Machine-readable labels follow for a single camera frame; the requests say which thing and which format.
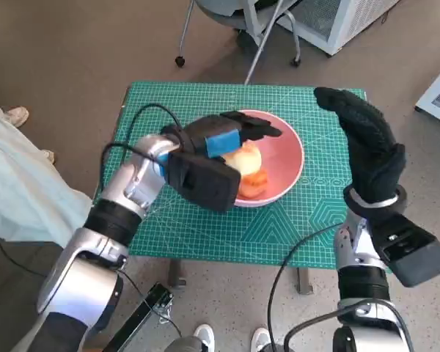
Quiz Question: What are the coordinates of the pink bowl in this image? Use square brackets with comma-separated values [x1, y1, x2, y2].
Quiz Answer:
[233, 109, 305, 209]

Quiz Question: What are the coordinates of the person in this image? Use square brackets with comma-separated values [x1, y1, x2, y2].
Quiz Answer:
[0, 102, 92, 250]

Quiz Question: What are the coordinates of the grey table leg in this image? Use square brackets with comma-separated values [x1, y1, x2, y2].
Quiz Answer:
[167, 260, 187, 287]
[296, 266, 314, 294]

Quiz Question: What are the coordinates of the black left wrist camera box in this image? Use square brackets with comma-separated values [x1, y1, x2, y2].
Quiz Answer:
[167, 151, 242, 213]

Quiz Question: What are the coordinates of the grey office chair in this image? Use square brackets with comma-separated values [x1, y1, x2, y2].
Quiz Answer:
[175, 0, 302, 67]

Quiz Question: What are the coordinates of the silver metal pole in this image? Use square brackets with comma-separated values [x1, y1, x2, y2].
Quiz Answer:
[243, 0, 284, 85]

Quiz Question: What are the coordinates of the round toy bread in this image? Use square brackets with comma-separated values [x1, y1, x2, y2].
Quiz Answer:
[219, 142, 262, 176]

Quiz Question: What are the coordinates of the black metal bar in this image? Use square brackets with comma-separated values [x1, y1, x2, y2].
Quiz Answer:
[102, 281, 175, 352]

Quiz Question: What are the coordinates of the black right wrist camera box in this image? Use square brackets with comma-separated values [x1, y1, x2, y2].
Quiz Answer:
[366, 214, 440, 288]

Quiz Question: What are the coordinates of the thin black floor cable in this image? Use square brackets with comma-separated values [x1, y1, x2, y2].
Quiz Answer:
[122, 271, 183, 337]

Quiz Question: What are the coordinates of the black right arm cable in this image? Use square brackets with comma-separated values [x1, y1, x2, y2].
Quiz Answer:
[284, 298, 414, 352]
[267, 221, 342, 352]

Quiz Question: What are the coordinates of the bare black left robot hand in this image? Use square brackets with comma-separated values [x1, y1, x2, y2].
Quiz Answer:
[183, 109, 283, 161]

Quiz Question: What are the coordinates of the long striped toy bread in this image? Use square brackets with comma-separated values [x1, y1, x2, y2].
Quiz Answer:
[239, 169, 270, 199]

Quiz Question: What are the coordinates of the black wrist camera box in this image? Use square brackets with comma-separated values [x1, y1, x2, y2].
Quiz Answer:
[366, 214, 440, 288]
[167, 151, 242, 213]

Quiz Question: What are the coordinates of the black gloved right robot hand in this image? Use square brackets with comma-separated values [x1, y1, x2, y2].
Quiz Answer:
[313, 87, 407, 206]

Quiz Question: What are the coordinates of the green cutting mat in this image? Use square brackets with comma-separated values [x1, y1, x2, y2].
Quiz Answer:
[91, 81, 367, 271]

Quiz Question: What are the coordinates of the large white vented cabinet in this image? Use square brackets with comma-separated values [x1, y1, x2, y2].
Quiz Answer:
[276, 0, 403, 56]

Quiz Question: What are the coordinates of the white shoe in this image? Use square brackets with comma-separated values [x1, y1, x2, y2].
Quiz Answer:
[251, 326, 274, 352]
[193, 323, 216, 352]

